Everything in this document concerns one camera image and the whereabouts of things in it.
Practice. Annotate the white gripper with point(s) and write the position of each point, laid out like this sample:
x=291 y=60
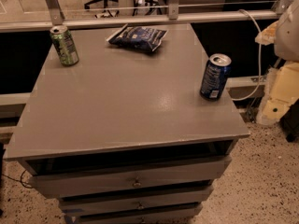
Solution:
x=288 y=36

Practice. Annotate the blue pepsi can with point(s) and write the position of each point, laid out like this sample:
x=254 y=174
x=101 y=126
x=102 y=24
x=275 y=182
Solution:
x=217 y=71

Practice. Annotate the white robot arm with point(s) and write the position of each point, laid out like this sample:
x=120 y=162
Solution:
x=286 y=45

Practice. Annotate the blue chip bag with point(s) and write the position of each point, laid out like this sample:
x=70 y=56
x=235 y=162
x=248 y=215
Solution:
x=141 y=38

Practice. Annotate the green soda can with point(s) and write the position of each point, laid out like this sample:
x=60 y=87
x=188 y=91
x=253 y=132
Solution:
x=64 y=44

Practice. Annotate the grey drawer cabinet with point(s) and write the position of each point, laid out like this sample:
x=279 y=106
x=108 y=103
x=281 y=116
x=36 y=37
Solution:
x=118 y=108

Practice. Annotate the middle grey drawer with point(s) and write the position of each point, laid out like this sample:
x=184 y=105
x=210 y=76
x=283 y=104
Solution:
x=136 y=200

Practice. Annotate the grey drawer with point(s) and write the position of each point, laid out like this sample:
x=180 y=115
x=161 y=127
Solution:
x=136 y=200
x=152 y=175
x=146 y=216

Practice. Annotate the bottom grey drawer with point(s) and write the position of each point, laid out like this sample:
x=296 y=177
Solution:
x=146 y=216

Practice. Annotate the top grey drawer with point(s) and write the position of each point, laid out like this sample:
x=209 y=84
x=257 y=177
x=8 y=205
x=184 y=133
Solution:
x=152 y=175

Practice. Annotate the metal railing frame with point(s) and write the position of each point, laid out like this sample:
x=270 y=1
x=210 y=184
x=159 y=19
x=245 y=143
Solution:
x=36 y=15

